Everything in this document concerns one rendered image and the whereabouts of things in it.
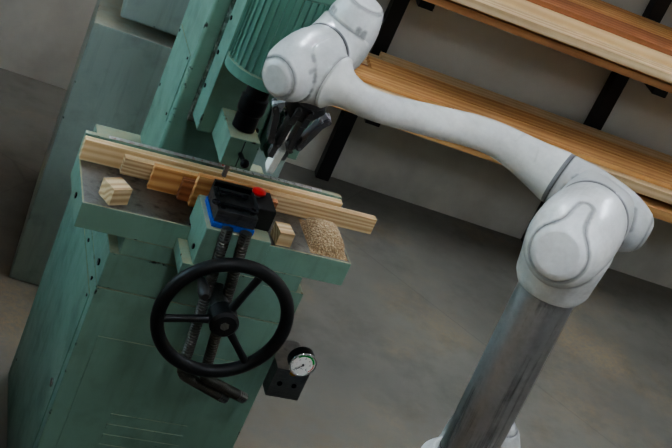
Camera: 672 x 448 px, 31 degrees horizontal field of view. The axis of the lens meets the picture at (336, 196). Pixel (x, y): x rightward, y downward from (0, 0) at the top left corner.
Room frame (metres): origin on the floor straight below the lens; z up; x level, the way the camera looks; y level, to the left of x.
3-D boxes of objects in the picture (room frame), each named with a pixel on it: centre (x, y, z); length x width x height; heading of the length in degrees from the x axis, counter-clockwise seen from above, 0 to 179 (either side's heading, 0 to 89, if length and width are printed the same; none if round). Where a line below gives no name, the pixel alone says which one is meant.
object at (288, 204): (2.43, 0.17, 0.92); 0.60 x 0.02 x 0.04; 114
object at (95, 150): (2.42, 0.26, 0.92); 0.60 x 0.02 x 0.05; 114
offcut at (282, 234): (2.33, 0.07, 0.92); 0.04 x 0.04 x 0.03; 29
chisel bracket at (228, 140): (2.42, 0.25, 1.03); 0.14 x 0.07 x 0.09; 24
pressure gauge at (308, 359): (2.31, -0.08, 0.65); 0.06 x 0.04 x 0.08; 114
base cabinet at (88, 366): (2.51, 0.29, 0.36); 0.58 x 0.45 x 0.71; 24
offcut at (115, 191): (2.19, 0.41, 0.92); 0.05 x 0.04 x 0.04; 50
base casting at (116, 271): (2.51, 0.29, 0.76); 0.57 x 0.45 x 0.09; 24
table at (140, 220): (2.30, 0.20, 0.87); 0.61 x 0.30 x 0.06; 114
